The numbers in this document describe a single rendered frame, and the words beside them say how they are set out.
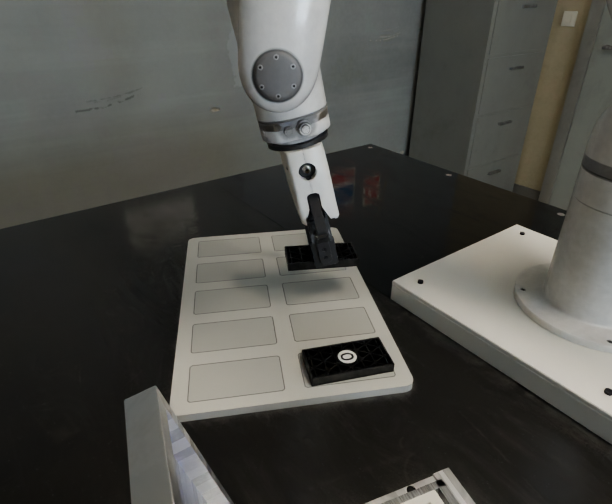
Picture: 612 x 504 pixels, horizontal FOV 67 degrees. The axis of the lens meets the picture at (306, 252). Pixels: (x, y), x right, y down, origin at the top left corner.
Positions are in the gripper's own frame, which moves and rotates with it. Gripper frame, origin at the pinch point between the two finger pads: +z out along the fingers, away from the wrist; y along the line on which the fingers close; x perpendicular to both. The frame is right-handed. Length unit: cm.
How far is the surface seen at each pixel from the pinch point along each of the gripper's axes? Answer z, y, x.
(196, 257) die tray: 3.9, 12.3, 19.9
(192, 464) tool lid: -8.8, -36.9, 12.5
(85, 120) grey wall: 1, 151, 77
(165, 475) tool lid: -14.8, -41.8, 11.3
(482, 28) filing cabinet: 13, 203, -122
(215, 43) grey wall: -13, 181, 17
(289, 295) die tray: 6.8, -0.7, 6.1
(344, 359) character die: 6.6, -16.0, 1.2
